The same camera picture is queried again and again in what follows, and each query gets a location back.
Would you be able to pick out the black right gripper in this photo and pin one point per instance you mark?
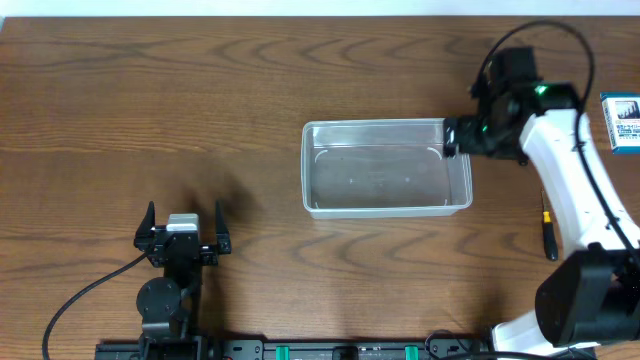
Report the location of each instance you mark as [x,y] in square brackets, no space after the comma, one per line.
[454,135]

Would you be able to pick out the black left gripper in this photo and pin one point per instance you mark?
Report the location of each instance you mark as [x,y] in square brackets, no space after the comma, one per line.
[181,245]

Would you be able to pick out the clear plastic storage container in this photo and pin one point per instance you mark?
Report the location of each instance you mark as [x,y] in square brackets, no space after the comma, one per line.
[381,168]

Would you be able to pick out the black yellow screwdriver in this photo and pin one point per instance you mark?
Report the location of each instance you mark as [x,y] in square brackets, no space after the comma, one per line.
[549,240]

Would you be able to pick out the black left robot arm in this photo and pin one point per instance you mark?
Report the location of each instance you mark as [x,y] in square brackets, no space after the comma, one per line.
[169,305]

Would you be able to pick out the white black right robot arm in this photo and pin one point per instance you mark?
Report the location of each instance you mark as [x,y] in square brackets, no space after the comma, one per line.
[592,298]

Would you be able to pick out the blue white cardboard box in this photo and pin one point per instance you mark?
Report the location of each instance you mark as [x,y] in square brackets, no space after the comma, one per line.
[621,114]

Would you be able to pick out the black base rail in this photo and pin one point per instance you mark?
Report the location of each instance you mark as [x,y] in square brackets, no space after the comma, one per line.
[320,350]

